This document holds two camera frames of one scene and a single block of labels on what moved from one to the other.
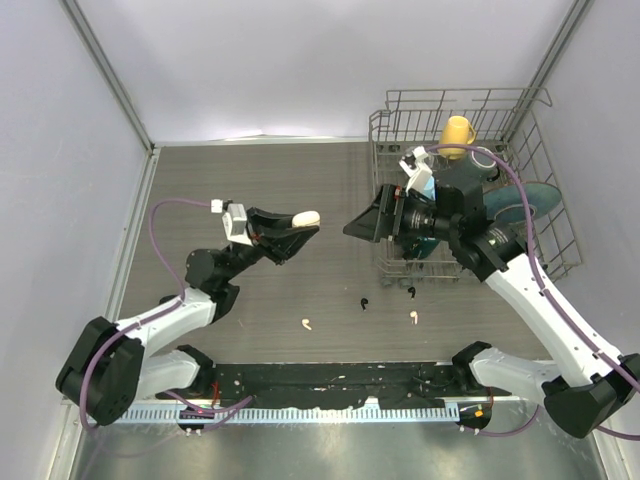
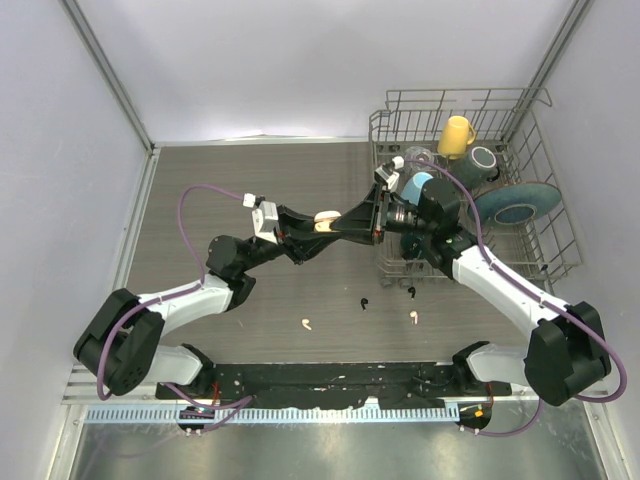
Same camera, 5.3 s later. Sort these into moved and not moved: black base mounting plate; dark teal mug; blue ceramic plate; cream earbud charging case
Moved: cream earbud charging case
Not moved: dark teal mug; black base mounting plate; blue ceramic plate
